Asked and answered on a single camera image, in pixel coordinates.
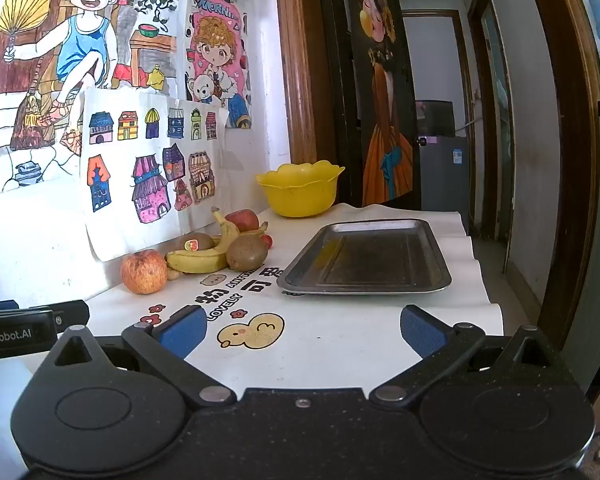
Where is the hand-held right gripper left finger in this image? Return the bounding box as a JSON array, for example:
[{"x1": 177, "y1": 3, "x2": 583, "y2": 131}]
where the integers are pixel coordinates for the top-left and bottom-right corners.
[{"x1": 42, "y1": 304, "x2": 233, "y2": 408}]

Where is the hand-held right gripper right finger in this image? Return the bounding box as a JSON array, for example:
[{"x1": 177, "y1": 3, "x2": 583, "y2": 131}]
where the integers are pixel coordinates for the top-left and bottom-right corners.
[{"x1": 369, "y1": 304, "x2": 563, "y2": 408}]

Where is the yellow banana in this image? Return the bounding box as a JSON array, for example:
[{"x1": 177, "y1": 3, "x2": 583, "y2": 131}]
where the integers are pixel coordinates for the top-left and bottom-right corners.
[
  {"x1": 211, "y1": 206, "x2": 269, "y2": 256},
  {"x1": 166, "y1": 247, "x2": 229, "y2": 275}
]

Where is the wrinkled orange-red apple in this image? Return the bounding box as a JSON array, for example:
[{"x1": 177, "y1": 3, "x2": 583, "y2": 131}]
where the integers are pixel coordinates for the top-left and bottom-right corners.
[{"x1": 120, "y1": 249, "x2": 168, "y2": 295}]

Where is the kiwi with sticker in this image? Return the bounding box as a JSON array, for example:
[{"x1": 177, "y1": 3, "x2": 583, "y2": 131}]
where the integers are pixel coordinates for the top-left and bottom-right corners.
[{"x1": 176, "y1": 233, "x2": 216, "y2": 254}]

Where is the metal tray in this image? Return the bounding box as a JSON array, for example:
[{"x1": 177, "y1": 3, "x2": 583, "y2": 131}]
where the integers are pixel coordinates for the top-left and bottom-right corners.
[{"x1": 276, "y1": 218, "x2": 452, "y2": 296}]

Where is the plain brown kiwi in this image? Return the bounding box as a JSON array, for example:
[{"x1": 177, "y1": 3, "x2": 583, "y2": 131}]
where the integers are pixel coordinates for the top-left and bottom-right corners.
[{"x1": 226, "y1": 234, "x2": 266, "y2": 271}]

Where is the smooth red apple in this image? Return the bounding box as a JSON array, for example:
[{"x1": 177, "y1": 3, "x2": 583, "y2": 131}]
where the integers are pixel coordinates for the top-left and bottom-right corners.
[{"x1": 225, "y1": 209, "x2": 260, "y2": 233}]

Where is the yellow scalloped plastic bowl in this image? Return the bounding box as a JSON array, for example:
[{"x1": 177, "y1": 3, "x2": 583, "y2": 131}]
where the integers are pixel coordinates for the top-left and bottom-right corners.
[{"x1": 256, "y1": 160, "x2": 346, "y2": 219}]

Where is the white printed tablecloth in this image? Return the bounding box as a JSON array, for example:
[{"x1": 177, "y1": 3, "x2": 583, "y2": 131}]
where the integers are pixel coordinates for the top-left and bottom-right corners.
[{"x1": 0, "y1": 204, "x2": 506, "y2": 480}]

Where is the coloured houses drawing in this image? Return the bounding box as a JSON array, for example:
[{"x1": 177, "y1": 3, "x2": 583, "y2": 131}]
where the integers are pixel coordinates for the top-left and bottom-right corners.
[{"x1": 77, "y1": 87, "x2": 231, "y2": 263}]

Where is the grey refrigerator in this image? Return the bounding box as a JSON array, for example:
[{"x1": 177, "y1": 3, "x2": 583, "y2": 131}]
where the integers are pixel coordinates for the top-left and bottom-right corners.
[{"x1": 415, "y1": 100, "x2": 472, "y2": 212}]

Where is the lady in orange dress poster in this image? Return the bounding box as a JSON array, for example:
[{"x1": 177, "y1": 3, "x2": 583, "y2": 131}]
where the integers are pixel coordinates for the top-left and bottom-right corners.
[{"x1": 340, "y1": 0, "x2": 422, "y2": 208}]

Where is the girl with teddy bear poster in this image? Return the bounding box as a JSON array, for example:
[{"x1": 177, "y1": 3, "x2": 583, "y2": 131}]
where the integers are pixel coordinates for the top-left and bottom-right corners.
[{"x1": 184, "y1": 0, "x2": 255, "y2": 130}]

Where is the boy with fan poster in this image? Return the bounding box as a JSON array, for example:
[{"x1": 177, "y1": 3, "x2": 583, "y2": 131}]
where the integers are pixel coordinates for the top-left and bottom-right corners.
[{"x1": 0, "y1": 0, "x2": 187, "y2": 196}]

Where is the brown hallway door frame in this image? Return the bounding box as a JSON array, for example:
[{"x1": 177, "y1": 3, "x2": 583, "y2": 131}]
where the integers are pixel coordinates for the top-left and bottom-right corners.
[{"x1": 522, "y1": 0, "x2": 600, "y2": 352}]

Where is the wooden door frame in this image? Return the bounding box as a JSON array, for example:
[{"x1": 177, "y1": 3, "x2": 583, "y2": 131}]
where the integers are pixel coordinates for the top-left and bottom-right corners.
[{"x1": 274, "y1": 0, "x2": 327, "y2": 167}]

